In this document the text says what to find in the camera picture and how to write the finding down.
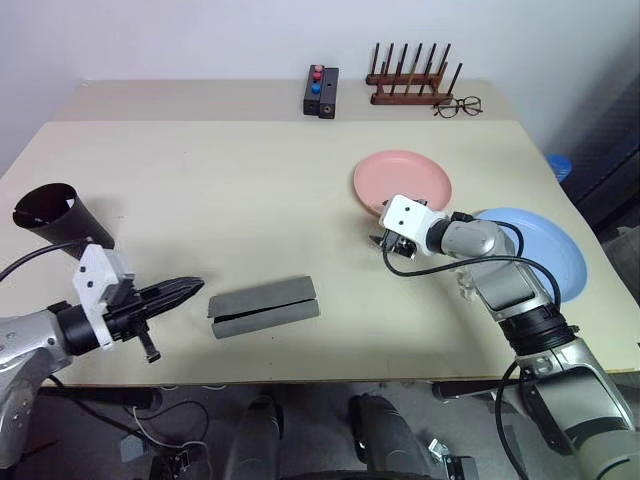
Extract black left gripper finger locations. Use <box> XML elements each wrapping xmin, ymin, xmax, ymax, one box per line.
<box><xmin>142</xmin><ymin>284</ymin><xmax>205</xmax><ymax>318</ymax></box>
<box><xmin>139</xmin><ymin>275</ymin><xmax>206</xmax><ymax>302</ymax></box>

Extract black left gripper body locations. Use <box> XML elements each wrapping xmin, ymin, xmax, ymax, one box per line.
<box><xmin>102</xmin><ymin>281</ymin><xmax>163</xmax><ymax>365</ymax></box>

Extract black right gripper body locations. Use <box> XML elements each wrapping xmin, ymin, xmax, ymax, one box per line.
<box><xmin>377</xmin><ymin>229</ymin><xmax>420</xmax><ymax>261</ymax></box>

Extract pink plate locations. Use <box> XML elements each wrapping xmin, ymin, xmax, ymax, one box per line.
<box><xmin>352</xmin><ymin>149</ymin><xmax>455</xmax><ymax>220</ymax></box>

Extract grey glasses case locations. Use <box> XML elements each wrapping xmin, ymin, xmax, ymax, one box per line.
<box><xmin>206</xmin><ymin>274</ymin><xmax>322</xmax><ymax>342</ymax></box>

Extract blue plate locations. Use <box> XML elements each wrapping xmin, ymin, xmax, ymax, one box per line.
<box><xmin>471</xmin><ymin>206</ymin><xmax>589</xmax><ymax>305</ymax></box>

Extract crumpled white tissue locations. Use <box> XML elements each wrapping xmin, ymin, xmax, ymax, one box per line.
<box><xmin>453</xmin><ymin>263</ymin><xmax>477</xmax><ymax>304</ymax></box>

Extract thin-framed clear eyeglasses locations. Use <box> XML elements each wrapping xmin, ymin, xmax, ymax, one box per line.
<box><xmin>432</xmin><ymin>95</ymin><xmax>485</xmax><ymax>120</ymax></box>

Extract black plastic cup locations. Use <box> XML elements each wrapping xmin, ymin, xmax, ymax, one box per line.
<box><xmin>11</xmin><ymin>182</ymin><xmax>116</xmax><ymax>261</ymax></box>

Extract dark wooden peg rack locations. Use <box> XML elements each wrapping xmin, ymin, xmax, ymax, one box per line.
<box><xmin>364</xmin><ymin>42</ymin><xmax>466</xmax><ymax>107</ymax></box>

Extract blue round container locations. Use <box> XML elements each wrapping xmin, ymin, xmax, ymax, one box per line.
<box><xmin>545</xmin><ymin>153</ymin><xmax>574</xmax><ymax>185</ymax></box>

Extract black box with round socket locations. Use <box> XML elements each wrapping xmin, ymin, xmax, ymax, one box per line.
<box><xmin>315</xmin><ymin>67</ymin><xmax>341</xmax><ymax>122</ymax></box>

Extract black floor device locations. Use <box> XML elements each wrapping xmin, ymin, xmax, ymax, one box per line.
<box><xmin>149</xmin><ymin>440</ymin><xmax>212</xmax><ymax>480</ymax></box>

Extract black box with coloured buttons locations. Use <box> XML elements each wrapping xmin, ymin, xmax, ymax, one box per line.
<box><xmin>302</xmin><ymin>64</ymin><xmax>326</xmax><ymax>117</ymax></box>

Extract dark grey rounded shape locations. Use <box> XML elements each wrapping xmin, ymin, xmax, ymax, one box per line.
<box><xmin>222</xmin><ymin>393</ymin><xmax>287</xmax><ymax>480</ymax></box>
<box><xmin>348</xmin><ymin>393</ymin><xmax>431</xmax><ymax>480</ymax></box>

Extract black woven-pattern panel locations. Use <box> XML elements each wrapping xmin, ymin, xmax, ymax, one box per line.
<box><xmin>545</xmin><ymin>59</ymin><xmax>640</xmax><ymax>236</ymax></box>

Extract silver metal clamp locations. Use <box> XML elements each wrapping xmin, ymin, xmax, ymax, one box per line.
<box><xmin>428</xmin><ymin>438</ymin><xmax>454</xmax><ymax>462</ymax></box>

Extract small black floor box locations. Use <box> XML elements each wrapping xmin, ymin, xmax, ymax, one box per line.
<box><xmin>443</xmin><ymin>455</ymin><xmax>482</xmax><ymax>480</ymax></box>

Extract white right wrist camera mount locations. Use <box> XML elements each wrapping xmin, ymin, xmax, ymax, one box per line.
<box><xmin>381</xmin><ymin>194</ymin><xmax>447</xmax><ymax>257</ymax></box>

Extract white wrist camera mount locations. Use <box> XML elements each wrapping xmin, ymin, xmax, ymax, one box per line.
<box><xmin>381</xmin><ymin>194</ymin><xmax>447</xmax><ymax>257</ymax></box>
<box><xmin>72</xmin><ymin>243</ymin><xmax>137</xmax><ymax>350</ymax></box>

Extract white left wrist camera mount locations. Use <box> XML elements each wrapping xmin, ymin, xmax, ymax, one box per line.
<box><xmin>72</xmin><ymin>243</ymin><xmax>137</xmax><ymax>350</ymax></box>

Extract thin white floor cable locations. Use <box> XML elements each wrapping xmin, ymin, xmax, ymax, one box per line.
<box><xmin>132</xmin><ymin>405</ymin><xmax>189</xmax><ymax>449</ymax></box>

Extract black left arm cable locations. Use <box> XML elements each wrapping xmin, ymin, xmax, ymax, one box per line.
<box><xmin>0</xmin><ymin>238</ymin><xmax>95</xmax><ymax>282</ymax></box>

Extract black table frame bar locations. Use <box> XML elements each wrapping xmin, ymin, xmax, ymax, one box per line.
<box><xmin>431</xmin><ymin>379</ymin><xmax>501</xmax><ymax>401</ymax></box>

